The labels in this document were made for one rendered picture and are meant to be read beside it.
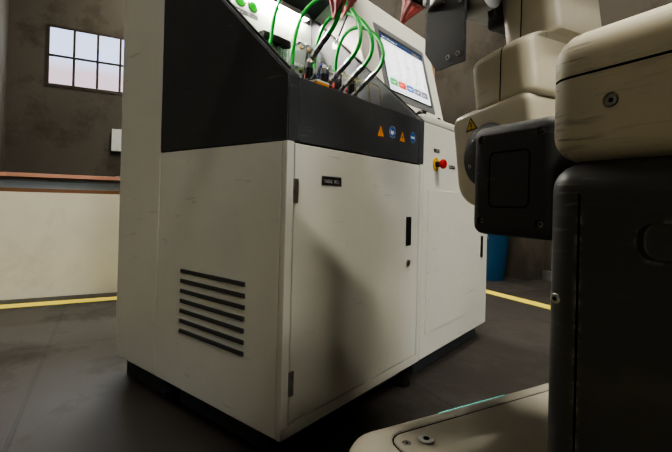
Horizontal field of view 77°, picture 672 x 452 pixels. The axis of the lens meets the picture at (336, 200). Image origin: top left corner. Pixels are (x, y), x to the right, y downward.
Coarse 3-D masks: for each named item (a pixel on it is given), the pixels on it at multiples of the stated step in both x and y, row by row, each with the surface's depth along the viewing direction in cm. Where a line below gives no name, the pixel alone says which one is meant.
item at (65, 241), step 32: (0, 192) 255; (32, 192) 263; (64, 192) 271; (96, 192) 279; (0, 224) 256; (32, 224) 263; (64, 224) 271; (96, 224) 279; (0, 256) 256; (32, 256) 263; (64, 256) 271; (96, 256) 279; (0, 288) 256; (32, 288) 263; (64, 288) 271; (96, 288) 279
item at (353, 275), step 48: (336, 192) 116; (384, 192) 135; (336, 240) 116; (384, 240) 135; (336, 288) 116; (384, 288) 136; (336, 336) 117; (384, 336) 136; (288, 384) 102; (336, 384) 117
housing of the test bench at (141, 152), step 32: (128, 0) 153; (160, 0) 139; (128, 32) 152; (160, 32) 138; (128, 64) 152; (160, 64) 138; (128, 96) 151; (160, 96) 138; (128, 128) 151; (160, 128) 137; (128, 160) 150; (160, 160) 137; (128, 192) 150; (128, 224) 149; (128, 256) 149; (128, 288) 149; (128, 320) 148; (128, 352) 148; (160, 384) 140
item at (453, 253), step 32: (352, 32) 177; (448, 160) 172; (448, 192) 172; (448, 224) 173; (448, 256) 173; (480, 256) 202; (448, 288) 174; (480, 288) 203; (448, 320) 174; (480, 320) 204
